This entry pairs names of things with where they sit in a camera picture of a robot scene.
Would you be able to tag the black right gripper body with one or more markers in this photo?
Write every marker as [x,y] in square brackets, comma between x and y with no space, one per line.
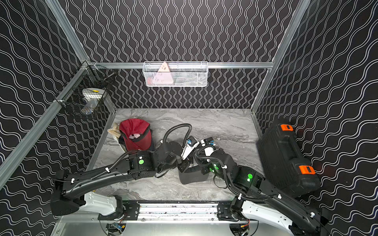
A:
[209,167]

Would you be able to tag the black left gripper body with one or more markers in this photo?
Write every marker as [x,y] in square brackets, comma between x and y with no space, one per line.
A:
[183,164]

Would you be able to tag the dark grey cap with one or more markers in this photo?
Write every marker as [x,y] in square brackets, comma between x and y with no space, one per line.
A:
[191,172]

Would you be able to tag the red and black cap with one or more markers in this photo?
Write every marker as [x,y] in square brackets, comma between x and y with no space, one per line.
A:
[136,134]

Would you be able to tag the navy blue baseball cap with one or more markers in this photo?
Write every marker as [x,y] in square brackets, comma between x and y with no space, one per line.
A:
[122,144]

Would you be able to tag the beige cap with black lettering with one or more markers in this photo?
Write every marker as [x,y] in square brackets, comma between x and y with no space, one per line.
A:
[114,131]

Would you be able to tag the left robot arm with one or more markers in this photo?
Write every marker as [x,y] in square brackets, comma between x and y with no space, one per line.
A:
[70,189]

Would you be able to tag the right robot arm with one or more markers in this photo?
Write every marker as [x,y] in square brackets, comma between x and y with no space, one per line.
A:
[258,199]

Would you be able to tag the black plastic tool case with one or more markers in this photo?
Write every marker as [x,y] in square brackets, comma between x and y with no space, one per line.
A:
[283,162]

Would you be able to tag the pink triangular card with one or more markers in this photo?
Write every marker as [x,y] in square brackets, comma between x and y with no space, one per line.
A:
[163,76]

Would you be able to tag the white item in black basket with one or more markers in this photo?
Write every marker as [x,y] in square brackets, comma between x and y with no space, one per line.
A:
[92,97]

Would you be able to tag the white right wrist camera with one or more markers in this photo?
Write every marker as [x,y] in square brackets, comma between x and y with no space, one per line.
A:
[209,144]

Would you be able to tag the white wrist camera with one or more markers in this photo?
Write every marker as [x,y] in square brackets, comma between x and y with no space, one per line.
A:
[190,144]
[209,144]

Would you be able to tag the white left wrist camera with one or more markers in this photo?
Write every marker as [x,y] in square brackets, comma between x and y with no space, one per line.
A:
[190,144]

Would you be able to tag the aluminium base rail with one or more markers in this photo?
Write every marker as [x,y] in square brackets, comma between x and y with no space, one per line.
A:
[174,211]

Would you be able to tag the white wire wall basket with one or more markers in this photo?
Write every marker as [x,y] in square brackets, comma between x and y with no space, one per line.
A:
[185,74]

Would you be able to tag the black wire mesh basket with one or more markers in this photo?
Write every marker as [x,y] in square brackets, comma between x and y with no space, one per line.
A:
[93,76]

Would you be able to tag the aluminium corner frame post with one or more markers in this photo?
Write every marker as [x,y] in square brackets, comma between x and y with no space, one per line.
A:
[68,29]

